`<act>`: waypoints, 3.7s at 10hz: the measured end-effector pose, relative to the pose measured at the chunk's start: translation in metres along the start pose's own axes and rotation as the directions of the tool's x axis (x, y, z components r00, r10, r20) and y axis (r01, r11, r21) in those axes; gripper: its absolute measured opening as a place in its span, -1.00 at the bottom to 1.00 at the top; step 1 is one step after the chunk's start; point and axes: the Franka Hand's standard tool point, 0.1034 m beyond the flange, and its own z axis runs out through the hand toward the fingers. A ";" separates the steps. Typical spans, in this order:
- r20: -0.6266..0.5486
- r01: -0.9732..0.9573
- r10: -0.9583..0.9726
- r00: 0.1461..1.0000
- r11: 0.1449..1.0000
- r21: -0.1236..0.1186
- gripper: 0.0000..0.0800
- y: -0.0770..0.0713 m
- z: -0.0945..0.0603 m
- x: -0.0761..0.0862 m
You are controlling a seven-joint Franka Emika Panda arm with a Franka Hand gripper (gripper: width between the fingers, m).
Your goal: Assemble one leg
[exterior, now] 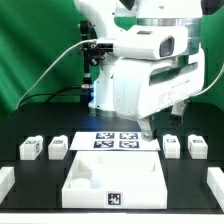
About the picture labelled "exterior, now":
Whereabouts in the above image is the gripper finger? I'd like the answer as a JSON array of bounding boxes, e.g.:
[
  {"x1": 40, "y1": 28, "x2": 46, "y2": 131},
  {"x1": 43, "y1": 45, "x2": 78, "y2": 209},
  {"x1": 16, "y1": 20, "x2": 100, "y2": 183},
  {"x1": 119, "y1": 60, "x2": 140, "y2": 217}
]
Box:
[
  {"x1": 138, "y1": 117, "x2": 156, "y2": 140},
  {"x1": 170, "y1": 100, "x2": 187, "y2": 126}
]

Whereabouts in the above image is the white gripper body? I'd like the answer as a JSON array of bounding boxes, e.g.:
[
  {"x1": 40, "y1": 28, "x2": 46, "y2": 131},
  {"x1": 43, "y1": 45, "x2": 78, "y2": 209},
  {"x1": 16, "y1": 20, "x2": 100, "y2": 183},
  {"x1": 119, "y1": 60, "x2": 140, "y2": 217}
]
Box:
[{"x1": 113, "y1": 50, "x2": 205, "y2": 120}]

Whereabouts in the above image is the white square table top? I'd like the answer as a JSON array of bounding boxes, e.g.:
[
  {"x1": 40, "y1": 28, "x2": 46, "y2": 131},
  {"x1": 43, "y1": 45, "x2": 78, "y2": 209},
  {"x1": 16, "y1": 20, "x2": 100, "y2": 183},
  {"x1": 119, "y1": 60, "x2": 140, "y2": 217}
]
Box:
[{"x1": 62, "y1": 151, "x2": 167, "y2": 209}]

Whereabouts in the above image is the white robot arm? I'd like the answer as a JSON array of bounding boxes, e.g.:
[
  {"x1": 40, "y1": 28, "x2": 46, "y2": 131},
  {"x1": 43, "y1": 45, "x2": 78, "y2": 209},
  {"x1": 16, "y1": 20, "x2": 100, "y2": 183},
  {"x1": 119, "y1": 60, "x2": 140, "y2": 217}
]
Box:
[{"x1": 73, "y1": 0, "x2": 224, "y2": 141}]

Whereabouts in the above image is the white sheet with tags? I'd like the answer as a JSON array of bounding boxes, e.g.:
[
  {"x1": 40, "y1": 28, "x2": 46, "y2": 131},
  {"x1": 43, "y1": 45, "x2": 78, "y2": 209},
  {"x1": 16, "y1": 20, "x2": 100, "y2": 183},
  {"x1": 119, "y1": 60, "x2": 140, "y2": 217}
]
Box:
[{"x1": 70, "y1": 132, "x2": 160, "y2": 151}]

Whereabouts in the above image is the white right obstacle block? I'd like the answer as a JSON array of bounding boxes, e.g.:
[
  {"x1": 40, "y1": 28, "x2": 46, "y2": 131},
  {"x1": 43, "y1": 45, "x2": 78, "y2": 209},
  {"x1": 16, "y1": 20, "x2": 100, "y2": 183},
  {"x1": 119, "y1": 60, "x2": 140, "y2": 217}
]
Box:
[{"x1": 207, "y1": 167, "x2": 224, "y2": 212}]

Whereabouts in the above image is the white obstacle block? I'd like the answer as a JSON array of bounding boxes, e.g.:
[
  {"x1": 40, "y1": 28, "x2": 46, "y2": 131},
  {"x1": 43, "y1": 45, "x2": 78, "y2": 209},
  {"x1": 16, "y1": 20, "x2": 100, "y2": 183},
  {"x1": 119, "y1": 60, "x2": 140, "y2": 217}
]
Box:
[
  {"x1": 0, "y1": 167, "x2": 15, "y2": 204},
  {"x1": 207, "y1": 167, "x2": 224, "y2": 212}
]

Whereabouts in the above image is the white left obstacle block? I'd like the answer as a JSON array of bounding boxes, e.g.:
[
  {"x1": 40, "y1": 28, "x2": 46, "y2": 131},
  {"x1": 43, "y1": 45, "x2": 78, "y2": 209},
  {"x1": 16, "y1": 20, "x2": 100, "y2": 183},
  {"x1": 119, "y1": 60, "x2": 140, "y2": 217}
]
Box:
[{"x1": 0, "y1": 167, "x2": 15, "y2": 204}]

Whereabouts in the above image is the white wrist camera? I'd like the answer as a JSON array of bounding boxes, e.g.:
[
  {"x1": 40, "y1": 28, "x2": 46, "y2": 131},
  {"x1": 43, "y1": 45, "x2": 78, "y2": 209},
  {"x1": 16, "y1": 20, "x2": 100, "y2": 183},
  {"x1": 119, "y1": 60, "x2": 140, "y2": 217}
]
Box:
[{"x1": 96, "y1": 25, "x2": 188, "y2": 61}]

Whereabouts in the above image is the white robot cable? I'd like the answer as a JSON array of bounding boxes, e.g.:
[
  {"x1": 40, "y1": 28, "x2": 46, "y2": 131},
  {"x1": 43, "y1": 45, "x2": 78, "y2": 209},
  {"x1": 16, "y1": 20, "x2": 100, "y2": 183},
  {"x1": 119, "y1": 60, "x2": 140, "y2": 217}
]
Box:
[{"x1": 199, "y1": 63, "x2": 224, "y2": 95}]

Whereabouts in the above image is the black camera on stand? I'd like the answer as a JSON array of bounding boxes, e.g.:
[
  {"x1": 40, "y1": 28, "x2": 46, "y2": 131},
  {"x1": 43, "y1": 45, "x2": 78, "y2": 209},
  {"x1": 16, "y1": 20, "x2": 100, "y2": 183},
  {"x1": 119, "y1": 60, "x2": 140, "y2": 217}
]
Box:
[{"x1": 78, "y1": 20, "x2": 104, "y2": 105}]

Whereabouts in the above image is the black cable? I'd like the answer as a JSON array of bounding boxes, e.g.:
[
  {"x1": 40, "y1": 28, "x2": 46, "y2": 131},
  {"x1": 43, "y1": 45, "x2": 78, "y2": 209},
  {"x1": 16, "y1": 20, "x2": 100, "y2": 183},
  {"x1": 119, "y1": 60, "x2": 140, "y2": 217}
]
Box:
[{"x1": 18, "y1": 85, "x2": 92, "y2": 107}]

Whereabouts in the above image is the white camera cable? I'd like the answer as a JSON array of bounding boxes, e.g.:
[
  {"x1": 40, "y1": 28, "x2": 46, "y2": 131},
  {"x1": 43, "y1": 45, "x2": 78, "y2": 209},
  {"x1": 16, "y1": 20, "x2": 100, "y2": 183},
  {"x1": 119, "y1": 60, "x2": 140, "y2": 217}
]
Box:
[{"x1": 15, "y1": 38, "x2": 98, "y2": 109}]

